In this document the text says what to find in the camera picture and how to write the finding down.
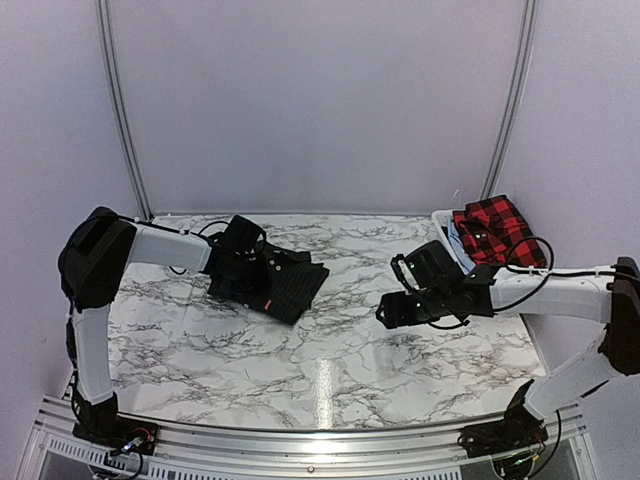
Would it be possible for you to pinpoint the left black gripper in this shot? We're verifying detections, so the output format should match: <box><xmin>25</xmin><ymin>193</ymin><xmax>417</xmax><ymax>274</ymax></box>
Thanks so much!
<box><xmin>227</xmin><ymin>254</ymin><xmax>271</xmax><ymax>293</ymax></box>

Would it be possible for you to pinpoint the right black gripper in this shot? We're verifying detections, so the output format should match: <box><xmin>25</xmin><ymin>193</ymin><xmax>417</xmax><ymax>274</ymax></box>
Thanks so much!
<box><xmin>377</xmin><ymin>286</ymin><xmax>453</xmax><ymax>329</ymax></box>

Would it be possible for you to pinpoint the black pinstriped long sleeve shirt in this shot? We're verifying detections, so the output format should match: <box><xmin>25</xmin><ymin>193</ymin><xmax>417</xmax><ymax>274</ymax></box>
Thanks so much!
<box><xmin>202</xmin><ymin>224</ymin><xmax>329</xmax><ymax>325</ymax></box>

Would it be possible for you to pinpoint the white plastic laundry basket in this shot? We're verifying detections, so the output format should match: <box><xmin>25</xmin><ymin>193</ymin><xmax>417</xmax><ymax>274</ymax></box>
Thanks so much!
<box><xmin>431</xmin><ymin>210</ymin><xmax>461</xmax><ymax>268</ymax></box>

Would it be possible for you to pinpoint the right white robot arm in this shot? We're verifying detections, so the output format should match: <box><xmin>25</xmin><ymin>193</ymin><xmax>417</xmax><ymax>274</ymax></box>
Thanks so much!
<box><xmin>376</xmin><ymin>240</ymin><xmax>639</xmax><ymax>457</ymax></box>

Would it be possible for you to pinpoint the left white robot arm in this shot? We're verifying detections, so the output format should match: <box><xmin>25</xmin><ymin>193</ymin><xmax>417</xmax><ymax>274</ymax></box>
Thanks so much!
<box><xmin>58</xmin><ymin>207</ymin><xmax>266</xmax><ymax>445</ymax></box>

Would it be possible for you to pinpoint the light blue shirt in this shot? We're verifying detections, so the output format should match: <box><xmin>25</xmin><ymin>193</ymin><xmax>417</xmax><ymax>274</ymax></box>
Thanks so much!
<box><xmin>447</xmin><ymin>217</ymin><xmax>476</xmax><ymax>273</ymax></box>

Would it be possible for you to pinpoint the red black plaid shirt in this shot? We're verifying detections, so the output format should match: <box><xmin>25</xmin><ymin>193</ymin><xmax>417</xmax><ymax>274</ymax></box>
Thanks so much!
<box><xmin>453</xmin><ymin>195</ymin><xmax>547</xmax><ymax>268</ymax></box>

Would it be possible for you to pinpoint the left aluminium frame post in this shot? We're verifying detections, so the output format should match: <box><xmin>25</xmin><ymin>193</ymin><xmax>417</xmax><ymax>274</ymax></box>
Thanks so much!
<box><xmin>95</xmin><ymin>0</ymin><xmax>153</xmax><ymax>220</ymax></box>

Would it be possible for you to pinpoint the aluminium frame post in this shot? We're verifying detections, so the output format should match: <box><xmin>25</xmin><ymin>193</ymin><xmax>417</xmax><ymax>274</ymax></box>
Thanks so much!
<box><xmin>477</xmin><ymin>0</ymin><xmax>539</xmax><ymax>200</ymax></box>
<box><xmin>95</xmin><ymin>0</ymin><xmax>153</xmax><ymax>220</ymax></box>

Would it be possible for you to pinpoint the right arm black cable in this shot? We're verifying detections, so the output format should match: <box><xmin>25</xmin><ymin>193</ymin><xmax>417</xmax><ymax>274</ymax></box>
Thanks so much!
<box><xmin>389</xmin><ymin>235</ymin><xmax>621</xmax><ymax>331</ymax></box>

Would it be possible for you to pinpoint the right aluminium frame post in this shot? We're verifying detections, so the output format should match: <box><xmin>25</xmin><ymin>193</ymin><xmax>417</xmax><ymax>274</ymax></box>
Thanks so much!
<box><xmin>477</xmin><ymin>0</ymin><xmax>539</xmax><ymax>200</ymax></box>

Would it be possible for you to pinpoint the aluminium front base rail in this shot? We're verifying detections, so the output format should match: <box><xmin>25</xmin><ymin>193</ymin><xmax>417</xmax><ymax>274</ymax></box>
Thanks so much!
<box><xmin>14</xmin><ymin>397</ymin><xmax>596</xmax><ymax>480</ymax></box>

